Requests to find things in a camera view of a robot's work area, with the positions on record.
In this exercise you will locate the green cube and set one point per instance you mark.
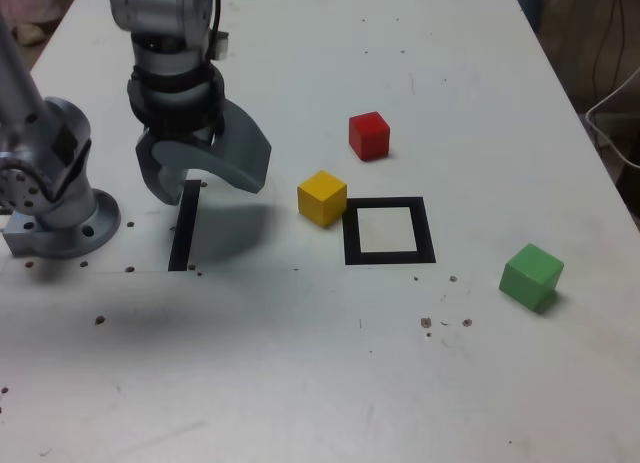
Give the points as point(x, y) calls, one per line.
point(530, 278)

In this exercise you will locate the black tape square outline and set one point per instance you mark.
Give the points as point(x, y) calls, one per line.
point(350, 233)

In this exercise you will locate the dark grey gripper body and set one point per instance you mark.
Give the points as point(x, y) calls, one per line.
point(185, 133)

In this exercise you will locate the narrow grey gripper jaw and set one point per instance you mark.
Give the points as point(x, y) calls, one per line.
point(160, 183)

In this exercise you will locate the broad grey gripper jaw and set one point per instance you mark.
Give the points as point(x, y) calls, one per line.
point(235, 158)

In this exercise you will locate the small white camera box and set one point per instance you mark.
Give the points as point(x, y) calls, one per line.
point(222, 45)

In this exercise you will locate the red cube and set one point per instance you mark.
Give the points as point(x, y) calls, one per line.
point(369, 135)

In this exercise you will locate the black tape strip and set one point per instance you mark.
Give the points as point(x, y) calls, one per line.
point(182, 228)

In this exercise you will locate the yellow cube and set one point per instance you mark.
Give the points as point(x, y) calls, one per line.
point(322, 200)

